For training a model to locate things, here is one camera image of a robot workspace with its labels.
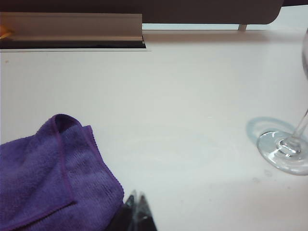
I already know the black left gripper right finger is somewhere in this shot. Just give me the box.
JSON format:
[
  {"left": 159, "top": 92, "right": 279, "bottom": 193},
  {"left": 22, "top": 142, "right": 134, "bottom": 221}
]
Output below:
[{"left": 135, "top": 192, "right": 158, "bottom": 231}]

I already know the clear stemmed wine glass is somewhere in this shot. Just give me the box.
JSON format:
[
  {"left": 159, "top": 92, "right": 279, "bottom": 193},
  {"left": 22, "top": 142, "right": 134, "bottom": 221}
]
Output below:
[{"left": 256, "top": 26, "right": 308, "bottom": 176}]

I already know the purple microfibre cloth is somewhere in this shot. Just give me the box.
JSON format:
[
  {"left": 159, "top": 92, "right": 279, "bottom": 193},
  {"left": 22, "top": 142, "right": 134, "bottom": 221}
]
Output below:
[{"left": 0, "top": 113, "right": 125, "bottom": 231}]

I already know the wide brown desk partition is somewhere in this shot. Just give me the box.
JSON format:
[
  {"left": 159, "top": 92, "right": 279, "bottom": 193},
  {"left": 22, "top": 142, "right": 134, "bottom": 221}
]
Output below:
[{"left": 0, "top": 0, "right": 282, "bottom": 25}]

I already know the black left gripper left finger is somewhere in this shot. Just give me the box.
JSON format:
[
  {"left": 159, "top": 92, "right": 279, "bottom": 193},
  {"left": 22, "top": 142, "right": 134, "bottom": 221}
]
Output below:
[{"left": 115, "top": 190, "right": 137, "bottom": 231}]

